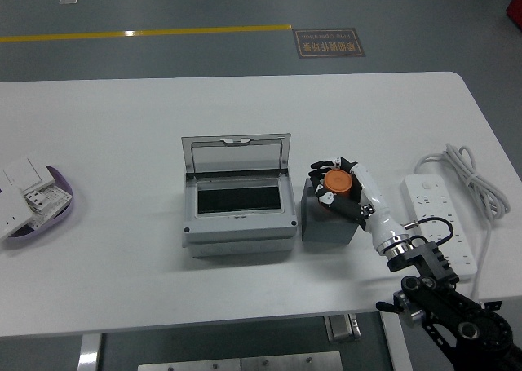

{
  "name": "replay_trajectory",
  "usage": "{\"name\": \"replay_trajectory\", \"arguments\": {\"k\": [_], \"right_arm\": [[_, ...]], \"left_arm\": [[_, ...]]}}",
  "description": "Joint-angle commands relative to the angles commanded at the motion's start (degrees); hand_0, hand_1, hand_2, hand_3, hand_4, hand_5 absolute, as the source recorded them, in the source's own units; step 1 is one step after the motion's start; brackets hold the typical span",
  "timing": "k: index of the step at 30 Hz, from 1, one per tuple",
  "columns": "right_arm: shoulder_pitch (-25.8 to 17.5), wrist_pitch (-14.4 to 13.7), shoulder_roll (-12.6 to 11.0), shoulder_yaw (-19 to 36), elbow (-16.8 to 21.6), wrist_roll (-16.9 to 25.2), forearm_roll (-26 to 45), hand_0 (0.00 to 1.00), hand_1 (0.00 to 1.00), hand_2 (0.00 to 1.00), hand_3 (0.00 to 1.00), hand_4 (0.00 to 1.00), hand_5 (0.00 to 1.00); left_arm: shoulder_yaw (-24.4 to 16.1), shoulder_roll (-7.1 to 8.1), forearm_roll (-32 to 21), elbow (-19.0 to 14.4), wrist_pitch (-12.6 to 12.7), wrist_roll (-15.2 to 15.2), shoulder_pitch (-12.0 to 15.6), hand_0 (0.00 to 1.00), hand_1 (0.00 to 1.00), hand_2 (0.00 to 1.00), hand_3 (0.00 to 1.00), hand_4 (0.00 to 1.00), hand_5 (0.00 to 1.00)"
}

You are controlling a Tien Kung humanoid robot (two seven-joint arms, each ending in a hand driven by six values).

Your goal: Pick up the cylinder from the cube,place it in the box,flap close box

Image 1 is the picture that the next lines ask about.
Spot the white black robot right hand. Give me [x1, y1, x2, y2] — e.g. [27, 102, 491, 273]
[308, 155, 409, 253]

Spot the orange cylinder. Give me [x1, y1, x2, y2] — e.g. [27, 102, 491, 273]
[324, 168, 355, 200]

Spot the grey electrical enclosure box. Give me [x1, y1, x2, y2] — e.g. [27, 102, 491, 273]
[181, 132, 299, 259]

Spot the dark grey cube with hole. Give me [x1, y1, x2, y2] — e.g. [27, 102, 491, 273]
[300, 177, 362, 245]

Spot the white power strip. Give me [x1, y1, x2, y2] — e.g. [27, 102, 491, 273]
[399, 174, 479, 283]

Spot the white table leg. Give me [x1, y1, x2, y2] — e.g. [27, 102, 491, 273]
[76, 333, 102, 371]
[378, 309, 415, 371]

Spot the grey metal plate with screws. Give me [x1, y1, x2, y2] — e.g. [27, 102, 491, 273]
[137, 351, 343, 371]

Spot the purple plastic tray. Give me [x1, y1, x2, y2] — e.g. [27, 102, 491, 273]
[0, 165, 74, 250]

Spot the white dotted panel piece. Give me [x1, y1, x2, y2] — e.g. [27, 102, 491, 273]
[30, 184, 71, 229]

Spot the small white socket module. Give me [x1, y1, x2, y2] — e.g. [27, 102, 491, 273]
[24, 189, 46, 209]

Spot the white power strip cord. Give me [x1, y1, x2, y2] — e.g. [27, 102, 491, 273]
[414, 143, 511, 303]

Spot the grey metal table bracket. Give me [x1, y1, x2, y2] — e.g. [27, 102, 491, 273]
[324, 312, 362, 342]

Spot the white wall switch plate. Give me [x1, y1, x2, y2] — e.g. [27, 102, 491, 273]
[2, 155, 56, 192]

